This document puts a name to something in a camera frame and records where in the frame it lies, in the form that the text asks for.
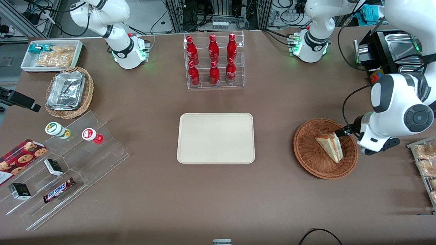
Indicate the brown wicker basket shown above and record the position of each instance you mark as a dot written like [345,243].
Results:
[310,153]

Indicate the clear acrylic stepped stand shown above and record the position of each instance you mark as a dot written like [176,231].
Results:
[98,160]

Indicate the wrapped bread piece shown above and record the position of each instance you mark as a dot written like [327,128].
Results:
[433,195]
[425,151]
[427,167]

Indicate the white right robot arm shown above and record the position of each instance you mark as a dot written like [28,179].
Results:
[121,41]

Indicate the green lid cup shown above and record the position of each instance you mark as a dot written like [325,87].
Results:
[55,129]

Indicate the teal snack packet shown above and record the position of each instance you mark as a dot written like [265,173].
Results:
[35,48]

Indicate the beige plastic tray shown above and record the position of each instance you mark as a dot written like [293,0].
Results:
[215,137]

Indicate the small grey object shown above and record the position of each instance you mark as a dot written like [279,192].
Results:
[222,242]

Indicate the aluminium frame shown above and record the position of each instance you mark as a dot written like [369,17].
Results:
[20,20]

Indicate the clear acrylic bottle rack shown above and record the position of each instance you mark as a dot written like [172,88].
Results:
[221,83]

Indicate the red tartan cookie box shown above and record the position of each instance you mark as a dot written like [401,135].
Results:
[20,160]

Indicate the red emergency stop button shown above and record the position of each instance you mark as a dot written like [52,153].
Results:
[374,78]

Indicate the silver metal tray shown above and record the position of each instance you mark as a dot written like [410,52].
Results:
[402,46]

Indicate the triangular sandwich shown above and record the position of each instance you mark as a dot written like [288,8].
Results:
[332,148]

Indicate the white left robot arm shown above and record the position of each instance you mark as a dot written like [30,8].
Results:
[402,95]

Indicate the clear bag of crackers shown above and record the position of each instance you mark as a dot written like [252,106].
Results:
[56,57]

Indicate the small black box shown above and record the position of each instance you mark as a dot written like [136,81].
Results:
[19,191]
[53,166]

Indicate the white rectangular snack bin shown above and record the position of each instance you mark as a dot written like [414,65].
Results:
[27,64]

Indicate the Snickers chocolate bar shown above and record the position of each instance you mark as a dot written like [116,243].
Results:
[58,190]

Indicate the red lid cup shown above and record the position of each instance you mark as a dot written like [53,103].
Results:
[90,134]

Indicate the light wicker basket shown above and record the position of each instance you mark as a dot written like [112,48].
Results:
[88,92]

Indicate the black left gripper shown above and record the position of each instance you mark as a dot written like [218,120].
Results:
[356,123]

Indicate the red cola bottle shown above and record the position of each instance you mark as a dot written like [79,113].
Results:
[214,75]
[213,49]
[192,51]
[194,75]
[232,48]
[231,73]

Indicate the black appliance box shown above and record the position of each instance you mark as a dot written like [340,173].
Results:
[378,51]

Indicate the stack of foil trays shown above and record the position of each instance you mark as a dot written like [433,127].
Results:
[66,92]

